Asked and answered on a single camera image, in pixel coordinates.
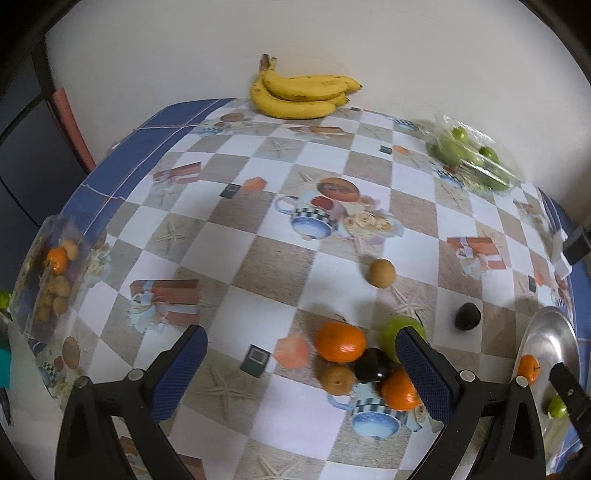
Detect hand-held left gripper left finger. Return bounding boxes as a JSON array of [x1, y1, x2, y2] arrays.
[[53, 324, 208, 480]]

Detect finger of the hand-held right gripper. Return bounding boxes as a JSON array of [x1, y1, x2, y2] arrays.
[[549, 362, 591, 448]]

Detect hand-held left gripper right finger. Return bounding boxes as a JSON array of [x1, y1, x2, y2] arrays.
[[394, 325, 550, 480]]

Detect orange mandarin with stem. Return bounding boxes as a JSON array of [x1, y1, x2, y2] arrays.
[[517, 354, 541, 387]]

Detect large green apple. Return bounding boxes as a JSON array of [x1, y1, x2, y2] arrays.
[[379, 315, 427, 364]]

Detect dark purple plum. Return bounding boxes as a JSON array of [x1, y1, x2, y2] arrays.
[[454, 303, 482, 331], [353, 347, 391, 384]]

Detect round metal bowl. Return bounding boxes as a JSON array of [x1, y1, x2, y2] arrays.
[[517, 305, 583, 476]]

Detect brown longan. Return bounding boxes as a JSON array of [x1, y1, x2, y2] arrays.
[[321, 364, 357, 396], [368, 259, 396, 289]]

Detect white dock base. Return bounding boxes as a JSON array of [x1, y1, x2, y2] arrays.
[[551, 230, 574, 278]]

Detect black box device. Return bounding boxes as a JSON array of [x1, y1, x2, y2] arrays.
[[566, 225, 591, 266]]

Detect pile of longans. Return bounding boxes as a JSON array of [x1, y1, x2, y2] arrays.
[[34, 240, 79, 324]]

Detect printed checkered tablecloth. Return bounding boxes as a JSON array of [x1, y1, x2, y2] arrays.
[[9, 97, 583, 480]]

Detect small orange mandarin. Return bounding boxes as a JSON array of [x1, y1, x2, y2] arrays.
[[46, 247, 70, 274]]

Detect clear plastic box longans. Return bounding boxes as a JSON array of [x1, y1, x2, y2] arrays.
[[9, 215, 109, 340]]

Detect clear plastic box green fruit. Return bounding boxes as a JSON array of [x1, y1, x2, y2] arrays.
[[425, 113, 525, 195]]

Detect pile of green jujubes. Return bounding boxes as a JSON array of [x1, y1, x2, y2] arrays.
[[429, 127, 513, 191]]

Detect reddish chair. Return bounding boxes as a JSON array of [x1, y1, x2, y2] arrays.
[[32, 41, 98, 174]]

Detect yellow banana bunch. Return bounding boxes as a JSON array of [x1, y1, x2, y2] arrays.
[[249, 53, 363, 120]]

